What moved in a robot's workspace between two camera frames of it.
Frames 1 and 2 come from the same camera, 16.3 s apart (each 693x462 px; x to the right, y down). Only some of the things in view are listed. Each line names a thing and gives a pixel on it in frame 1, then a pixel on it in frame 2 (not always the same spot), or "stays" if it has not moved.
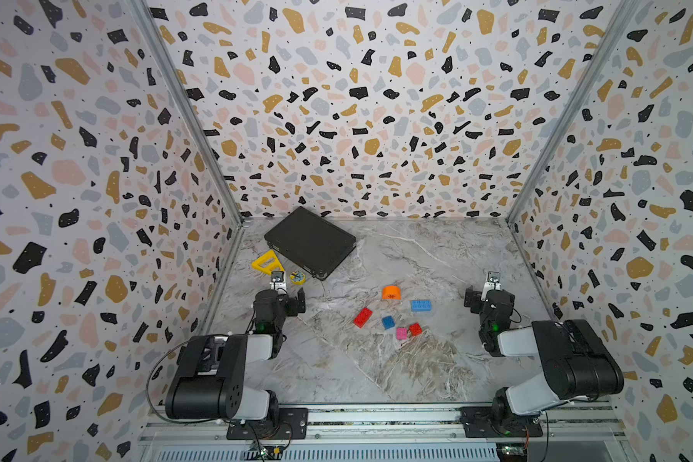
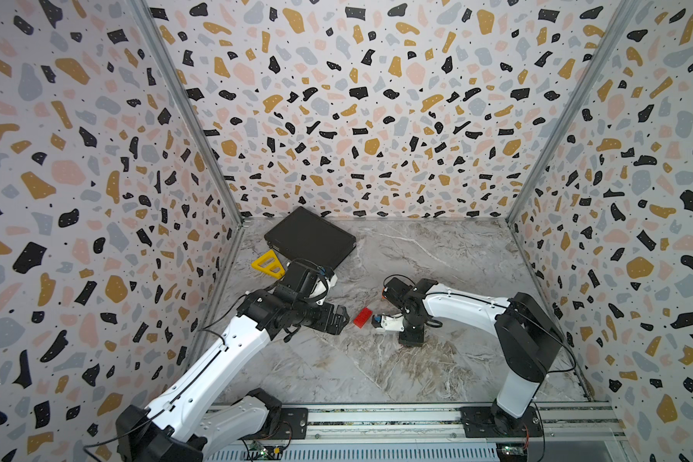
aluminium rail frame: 199,433 stays
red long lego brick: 363,318 stays
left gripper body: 287,309 -> 319,316
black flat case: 312,243 stays
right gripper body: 476,307 -> 409,336
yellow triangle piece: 275,268 stays
